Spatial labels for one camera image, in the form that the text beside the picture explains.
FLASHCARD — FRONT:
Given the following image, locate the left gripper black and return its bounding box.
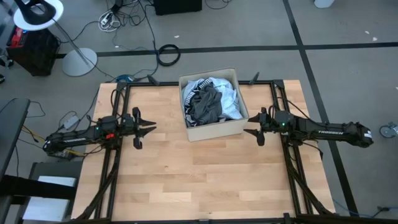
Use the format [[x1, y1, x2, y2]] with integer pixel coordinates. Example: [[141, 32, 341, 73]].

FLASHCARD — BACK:
[[121, 107, 157, 149]]

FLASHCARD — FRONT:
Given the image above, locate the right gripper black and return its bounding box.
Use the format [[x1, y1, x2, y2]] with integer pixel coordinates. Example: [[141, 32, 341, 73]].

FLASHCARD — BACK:
[[244, 107, 276, 146]]

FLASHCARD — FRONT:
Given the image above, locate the light blue shirt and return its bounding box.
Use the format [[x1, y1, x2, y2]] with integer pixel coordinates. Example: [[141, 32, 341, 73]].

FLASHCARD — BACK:
[[182, 77, 244, 121]]

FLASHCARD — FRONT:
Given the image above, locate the beige fabric storage box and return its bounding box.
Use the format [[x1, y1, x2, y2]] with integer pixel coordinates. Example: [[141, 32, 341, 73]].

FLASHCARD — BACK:
[[178, 67, 249, 143]]

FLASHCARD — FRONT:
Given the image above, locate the grey Puma underwear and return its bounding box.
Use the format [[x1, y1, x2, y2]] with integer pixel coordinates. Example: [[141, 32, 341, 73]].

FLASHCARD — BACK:
[[183, 79, 226, 128]]

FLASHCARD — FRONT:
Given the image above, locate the grey power adapter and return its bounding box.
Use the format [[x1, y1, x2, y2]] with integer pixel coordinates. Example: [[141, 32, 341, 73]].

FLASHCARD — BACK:
[[62, 114, 80, 130]]

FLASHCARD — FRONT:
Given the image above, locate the black power adapter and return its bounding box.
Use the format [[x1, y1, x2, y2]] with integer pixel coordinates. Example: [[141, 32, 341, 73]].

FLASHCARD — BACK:
[[48, 151, 75, 161]]

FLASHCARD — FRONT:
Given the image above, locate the white floor lamp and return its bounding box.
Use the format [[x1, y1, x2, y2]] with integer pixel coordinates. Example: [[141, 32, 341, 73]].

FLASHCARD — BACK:
[[12, 0, 98, 77]]

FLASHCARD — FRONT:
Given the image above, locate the grey cabinet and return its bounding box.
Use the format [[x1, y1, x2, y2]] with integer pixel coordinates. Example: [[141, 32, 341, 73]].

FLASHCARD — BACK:
[[14, 161, 83, 224]]

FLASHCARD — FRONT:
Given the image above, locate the white power strip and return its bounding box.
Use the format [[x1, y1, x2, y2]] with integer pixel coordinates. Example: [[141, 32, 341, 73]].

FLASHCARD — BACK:
[[98, 11, 122, 33]]

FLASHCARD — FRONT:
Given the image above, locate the black box on floor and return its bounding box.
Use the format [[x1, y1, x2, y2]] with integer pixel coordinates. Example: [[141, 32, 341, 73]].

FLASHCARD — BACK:
[[153, 0, 203, 16]]

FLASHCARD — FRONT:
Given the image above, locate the black crossbar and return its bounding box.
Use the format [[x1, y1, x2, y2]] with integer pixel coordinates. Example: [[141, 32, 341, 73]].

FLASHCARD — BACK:
[[0, 174, 78, 200]]

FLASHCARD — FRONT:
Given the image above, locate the white sheet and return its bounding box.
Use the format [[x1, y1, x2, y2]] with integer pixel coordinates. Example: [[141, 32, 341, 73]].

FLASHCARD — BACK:
[[22, 175, 77, 222]]

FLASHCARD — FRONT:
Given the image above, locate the black storage crate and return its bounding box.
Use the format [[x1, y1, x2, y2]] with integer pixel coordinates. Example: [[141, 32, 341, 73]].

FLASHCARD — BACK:
[[6, 26, 62, 77]]

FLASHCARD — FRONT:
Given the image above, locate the grey caster wheel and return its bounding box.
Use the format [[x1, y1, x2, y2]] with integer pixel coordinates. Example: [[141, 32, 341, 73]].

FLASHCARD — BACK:
[[379, 122, 398, 139]]

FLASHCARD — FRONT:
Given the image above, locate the black desk top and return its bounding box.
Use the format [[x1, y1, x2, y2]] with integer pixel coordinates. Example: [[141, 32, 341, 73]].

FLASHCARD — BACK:
[[0, 98, 31, 187]]

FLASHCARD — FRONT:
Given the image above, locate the white floor object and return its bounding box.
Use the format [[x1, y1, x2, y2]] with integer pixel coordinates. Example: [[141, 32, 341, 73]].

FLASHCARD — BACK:
[[313, 0, 336, 9]]

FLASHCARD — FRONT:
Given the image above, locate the red black device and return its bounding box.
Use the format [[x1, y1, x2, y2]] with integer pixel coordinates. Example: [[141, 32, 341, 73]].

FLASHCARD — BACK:
[[9, 27, 25, 47]]

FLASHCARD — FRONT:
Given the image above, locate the black frame clamp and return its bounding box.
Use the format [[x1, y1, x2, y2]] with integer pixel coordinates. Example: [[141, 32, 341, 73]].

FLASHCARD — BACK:
[[146, 74, 161, 86], [248, 71, 261, 85]]

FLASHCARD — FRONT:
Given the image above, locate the black aluminium table frame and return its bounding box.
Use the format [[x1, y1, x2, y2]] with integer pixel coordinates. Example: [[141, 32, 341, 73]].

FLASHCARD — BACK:
[[73, 79, 336, 224]]

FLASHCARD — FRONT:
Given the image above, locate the blue coiled cable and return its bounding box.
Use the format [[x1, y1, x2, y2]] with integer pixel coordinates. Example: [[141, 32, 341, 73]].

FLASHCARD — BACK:
[[116, 73, 134, 83]]

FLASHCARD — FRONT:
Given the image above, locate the coiled black floor cable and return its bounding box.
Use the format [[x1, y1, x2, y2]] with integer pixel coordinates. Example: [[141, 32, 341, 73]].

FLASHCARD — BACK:
[[157, 43, 182, 67]]

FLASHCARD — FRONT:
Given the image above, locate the black plug cable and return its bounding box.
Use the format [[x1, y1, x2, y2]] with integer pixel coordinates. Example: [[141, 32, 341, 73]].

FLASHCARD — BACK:
[[371, 205, 398, 218]]

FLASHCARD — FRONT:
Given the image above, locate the black ring-shaped lamp head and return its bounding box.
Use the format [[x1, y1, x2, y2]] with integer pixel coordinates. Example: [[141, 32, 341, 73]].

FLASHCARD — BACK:
[[14, 0, 57, 26]]

